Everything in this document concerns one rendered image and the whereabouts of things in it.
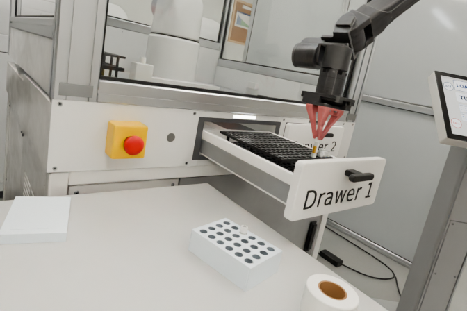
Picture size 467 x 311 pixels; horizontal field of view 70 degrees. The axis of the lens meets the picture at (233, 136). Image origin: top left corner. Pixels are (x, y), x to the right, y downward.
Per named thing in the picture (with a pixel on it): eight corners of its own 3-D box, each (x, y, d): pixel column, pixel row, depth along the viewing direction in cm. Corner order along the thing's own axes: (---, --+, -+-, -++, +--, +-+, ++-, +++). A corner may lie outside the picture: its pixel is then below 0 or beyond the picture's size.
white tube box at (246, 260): (277, 271, 53) (283, 250, 52) (245, 292, 47) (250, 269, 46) (222, 236, 61) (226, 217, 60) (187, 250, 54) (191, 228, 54)
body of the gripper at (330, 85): (336, 105, 67) (345, 68, 66) (299, 98, 75) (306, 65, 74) (354, 109, 71) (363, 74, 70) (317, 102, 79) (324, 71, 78)
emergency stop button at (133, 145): (144, 156, 67) (146, 137, 66) (124, 156, 64) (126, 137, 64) (138, 151, 69) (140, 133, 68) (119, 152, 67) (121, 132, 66)
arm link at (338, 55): (347, 39, 67) (358, 46, 71) (317, 38, 71) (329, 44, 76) (340, 73, 68) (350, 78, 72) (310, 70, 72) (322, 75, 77)
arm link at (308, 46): (358, 12, 70) (364, 42, 76) (310, 12, 77) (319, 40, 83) (333, 52, 66) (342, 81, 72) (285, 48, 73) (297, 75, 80)
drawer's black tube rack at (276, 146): (326, 182, 80) (333, 157, 79) (275, 188, 69) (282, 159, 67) (265, 153, 97) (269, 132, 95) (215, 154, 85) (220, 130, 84)
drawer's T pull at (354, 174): (373, 180, 65) (375, 173, 65) (352, 183, 61) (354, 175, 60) (357, 173, 68) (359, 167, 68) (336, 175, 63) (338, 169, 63)
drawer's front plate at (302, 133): (337, 156, 120) (345, 127, 118) (282, 158, 102) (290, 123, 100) (333, 155, 122) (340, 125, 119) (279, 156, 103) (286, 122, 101)
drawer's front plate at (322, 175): (373, 203, 76) (386, 158, 74) (289, 222, 58) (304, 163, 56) (367, 200, 78) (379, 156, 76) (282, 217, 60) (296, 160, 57)
